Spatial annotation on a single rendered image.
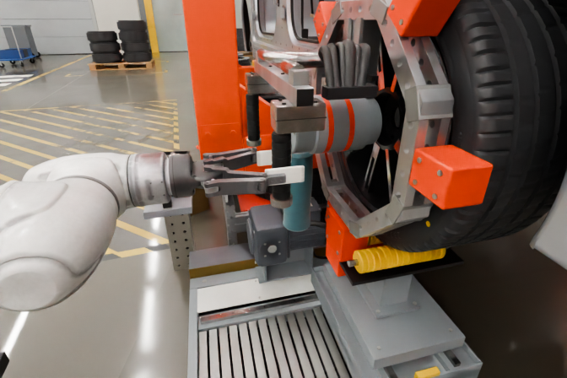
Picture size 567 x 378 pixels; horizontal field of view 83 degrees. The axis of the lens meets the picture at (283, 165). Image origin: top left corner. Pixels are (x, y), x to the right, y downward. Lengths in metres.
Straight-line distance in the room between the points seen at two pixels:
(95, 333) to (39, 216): 1.13
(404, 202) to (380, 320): 0.60
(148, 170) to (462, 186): 0.48
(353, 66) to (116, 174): 0.42
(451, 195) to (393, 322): 0.69
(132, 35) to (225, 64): 7.85
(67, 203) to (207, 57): 0.79
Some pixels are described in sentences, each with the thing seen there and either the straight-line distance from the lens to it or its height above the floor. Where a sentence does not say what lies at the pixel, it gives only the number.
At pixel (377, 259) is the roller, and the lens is 0.87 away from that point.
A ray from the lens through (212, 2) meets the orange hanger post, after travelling 1.13.
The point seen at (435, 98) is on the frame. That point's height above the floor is 0.97.
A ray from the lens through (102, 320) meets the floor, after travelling 1.57.
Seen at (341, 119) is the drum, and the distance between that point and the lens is 0.73.
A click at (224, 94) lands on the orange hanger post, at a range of 1.16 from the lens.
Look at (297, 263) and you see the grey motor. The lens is 1.49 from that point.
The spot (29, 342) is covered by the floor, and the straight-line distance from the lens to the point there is 1.64.
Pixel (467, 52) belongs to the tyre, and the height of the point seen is 1.03.
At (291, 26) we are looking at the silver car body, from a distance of 2.01.
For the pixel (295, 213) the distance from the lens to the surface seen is 0.97.
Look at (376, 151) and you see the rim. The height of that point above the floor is 0.76.
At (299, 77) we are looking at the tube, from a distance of 0.54.
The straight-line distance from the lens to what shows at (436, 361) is 1.21.
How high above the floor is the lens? 1.08
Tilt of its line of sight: 24 degrees down
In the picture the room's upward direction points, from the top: straight up
